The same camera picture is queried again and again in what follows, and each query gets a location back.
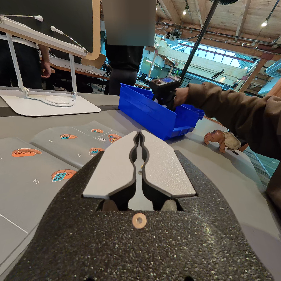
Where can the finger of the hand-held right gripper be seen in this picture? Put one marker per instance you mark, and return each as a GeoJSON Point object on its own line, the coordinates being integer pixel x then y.
{"type": "Point", "coordinates": [158, 102]}

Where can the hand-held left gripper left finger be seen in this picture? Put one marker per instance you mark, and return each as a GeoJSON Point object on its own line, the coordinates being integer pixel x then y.
{"type": "Point", "coordinates": [114, 171]}

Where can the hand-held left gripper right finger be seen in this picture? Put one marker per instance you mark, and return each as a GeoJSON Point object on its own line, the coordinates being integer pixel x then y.
{"type": "Point", "coordinates": [166, 171]}

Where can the blue plastic bin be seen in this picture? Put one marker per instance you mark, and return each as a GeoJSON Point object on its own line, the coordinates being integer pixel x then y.
{"type": "Point", "coordinates": [195, 112]}
{"type": "Point", "coordinates": [142, 109]}

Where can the person's right forearm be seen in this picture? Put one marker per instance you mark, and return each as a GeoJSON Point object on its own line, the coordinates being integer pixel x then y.
{"type": "Point", "coordinates": [230, 109]}

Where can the grey desk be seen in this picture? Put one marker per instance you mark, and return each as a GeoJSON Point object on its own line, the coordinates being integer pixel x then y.
{"type": "Point", "coordinates": [215, 171]}

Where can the person's right hand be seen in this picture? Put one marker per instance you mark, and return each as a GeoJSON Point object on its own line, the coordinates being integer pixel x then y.
{"type": "Point", "coordinates": [181, 98]}

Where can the black light stand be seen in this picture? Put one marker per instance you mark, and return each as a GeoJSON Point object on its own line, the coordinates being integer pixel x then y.
{"type": "Point", "coordinates": [217, 74]}

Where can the black tripod stand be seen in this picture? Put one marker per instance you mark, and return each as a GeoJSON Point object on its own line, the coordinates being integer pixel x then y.
{"type": "Point", "coordinates": [198, 40]}

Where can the white tablet stand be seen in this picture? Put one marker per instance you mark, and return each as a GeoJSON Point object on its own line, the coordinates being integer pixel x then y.
{"type": "Point", "coordinates": [83, 107]}

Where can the brown tan brick creature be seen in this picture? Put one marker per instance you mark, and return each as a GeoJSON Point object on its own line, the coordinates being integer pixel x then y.
{"type": "Point", "coordinates": [230, 140]}

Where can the grey instruction booklet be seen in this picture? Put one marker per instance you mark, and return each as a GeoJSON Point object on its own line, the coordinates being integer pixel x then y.
{"type": "Point", "coordinates": [33, 166]}

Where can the white round disc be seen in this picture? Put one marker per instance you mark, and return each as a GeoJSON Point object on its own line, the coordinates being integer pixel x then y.
{"type": "Point", "coordinates": [59, 101]}

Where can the wooden beam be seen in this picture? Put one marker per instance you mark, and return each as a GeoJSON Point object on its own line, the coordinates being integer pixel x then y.
{"type": "Point", "coordinates": [252, 74]}

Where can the black round ribbed disc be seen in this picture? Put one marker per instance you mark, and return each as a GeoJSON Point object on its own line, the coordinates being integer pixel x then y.
{"type": "Point", "coordinates": [226, 1]}

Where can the ceiling mounted camera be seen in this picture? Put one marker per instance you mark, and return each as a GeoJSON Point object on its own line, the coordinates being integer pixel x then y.
{"type": "Point", "coordinates": [170, 35]}

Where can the silver air duct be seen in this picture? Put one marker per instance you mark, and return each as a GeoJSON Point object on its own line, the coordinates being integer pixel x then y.
{"type": "Point", "coordinates": [274, 69]}

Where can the black tablet tan frame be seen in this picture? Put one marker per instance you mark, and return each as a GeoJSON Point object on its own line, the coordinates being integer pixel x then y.
{"type": "Point", "coordinates": [65, 17]}

